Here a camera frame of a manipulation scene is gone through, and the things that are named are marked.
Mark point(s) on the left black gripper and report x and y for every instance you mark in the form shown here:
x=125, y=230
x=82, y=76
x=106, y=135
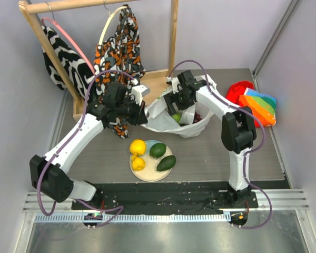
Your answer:
x=139, y=117

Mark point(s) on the light green fake apple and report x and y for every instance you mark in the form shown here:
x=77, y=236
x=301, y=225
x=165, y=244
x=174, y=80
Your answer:
x=177, y=117

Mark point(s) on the aluminium rail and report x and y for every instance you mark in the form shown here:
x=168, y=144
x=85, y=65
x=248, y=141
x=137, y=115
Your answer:
x=201, y=201

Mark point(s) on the yellow fake lemon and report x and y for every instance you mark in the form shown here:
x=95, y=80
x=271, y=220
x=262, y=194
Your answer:
x=137, y=147

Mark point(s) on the dark red fake grapes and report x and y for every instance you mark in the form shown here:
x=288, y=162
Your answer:
x=197, y=118

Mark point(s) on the black white zebra cloth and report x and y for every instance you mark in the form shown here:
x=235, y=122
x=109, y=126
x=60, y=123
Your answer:
x=74, y=65

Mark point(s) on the wooden clothes rack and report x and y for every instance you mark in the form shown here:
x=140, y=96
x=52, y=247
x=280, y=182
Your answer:
x=155, y=80

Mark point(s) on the blue cream ceramic plate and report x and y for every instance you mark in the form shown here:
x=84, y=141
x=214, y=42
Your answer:
x=149, y=173

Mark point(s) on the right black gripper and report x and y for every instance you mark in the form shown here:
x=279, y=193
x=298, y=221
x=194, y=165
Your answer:
x=174, y=100

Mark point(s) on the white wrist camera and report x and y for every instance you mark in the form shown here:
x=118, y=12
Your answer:
x=173, y=85
x=138, y=92

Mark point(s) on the red white cloth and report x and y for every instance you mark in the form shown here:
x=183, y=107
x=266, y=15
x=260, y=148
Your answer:
x=236, y=94

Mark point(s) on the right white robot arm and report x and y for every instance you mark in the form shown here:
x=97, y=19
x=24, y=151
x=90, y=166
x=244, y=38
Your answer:
x=238, y=131

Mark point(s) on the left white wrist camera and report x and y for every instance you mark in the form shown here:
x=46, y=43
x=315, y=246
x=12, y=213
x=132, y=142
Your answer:
x=138, y=92

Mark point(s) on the rainbow striped cloth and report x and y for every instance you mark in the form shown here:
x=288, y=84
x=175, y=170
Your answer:
x=263, y=106

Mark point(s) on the green fake avocado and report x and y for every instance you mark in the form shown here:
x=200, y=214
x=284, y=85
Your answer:
x=166, y=163

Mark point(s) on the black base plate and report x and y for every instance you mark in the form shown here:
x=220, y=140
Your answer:
x=102, y=188

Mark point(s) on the orange grey camouflage cloth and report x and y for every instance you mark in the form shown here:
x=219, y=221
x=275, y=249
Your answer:
x=121, y=52

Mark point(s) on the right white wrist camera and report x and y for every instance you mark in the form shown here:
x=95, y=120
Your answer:
x=173, y=85

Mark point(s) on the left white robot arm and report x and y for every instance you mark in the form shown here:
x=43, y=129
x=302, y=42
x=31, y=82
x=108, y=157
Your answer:
x=49, y=172

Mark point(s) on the green fake fruit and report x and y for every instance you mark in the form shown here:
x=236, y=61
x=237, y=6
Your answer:
x=157, y=150

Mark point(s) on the white slotted cable duct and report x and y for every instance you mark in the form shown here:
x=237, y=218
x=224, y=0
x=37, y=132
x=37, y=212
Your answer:
x=85, y=217

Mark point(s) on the white plastic bag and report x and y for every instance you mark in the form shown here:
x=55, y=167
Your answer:
x=160, y=121

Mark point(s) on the cream clothes hanger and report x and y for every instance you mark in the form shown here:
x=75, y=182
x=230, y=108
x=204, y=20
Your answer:
x=111, y=16

